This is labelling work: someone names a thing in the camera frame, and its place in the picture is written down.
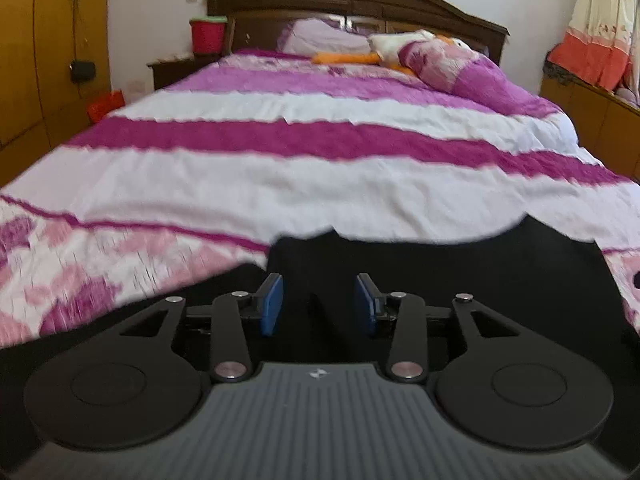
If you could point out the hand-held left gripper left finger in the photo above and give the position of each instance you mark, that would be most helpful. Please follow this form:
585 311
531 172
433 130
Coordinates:
272 306

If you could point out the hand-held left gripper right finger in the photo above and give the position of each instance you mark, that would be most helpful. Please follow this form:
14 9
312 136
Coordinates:
365 306

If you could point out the black garment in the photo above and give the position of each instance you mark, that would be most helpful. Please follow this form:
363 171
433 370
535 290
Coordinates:
320 265

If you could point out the purple white floral blanket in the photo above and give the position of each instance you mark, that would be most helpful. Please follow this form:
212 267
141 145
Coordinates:
300 185

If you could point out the folded purple floral quilt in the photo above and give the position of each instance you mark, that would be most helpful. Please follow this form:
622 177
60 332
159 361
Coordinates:
465 76

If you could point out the dark wooden nightstand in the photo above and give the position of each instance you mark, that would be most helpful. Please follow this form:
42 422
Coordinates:
170 71

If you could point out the red bag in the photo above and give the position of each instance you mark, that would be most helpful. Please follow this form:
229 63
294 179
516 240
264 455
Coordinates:
105 106

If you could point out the white orange plush toy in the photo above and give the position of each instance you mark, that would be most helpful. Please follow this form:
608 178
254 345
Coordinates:
395 46

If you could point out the light purple pillow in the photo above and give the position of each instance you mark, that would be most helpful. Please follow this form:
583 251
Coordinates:
320 37

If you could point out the red bucket with green lid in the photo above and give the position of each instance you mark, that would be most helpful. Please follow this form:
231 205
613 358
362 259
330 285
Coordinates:
207 35

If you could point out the low wooden cabinet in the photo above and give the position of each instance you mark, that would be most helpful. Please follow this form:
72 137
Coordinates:
585 120

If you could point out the small black pouch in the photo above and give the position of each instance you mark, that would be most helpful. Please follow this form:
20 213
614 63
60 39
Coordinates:
83 71

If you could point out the yellow wooden wardrobe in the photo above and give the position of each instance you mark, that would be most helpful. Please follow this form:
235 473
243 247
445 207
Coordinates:
35 60

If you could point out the cream orange floral curtain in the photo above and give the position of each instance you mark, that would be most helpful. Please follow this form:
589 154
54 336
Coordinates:
595 35

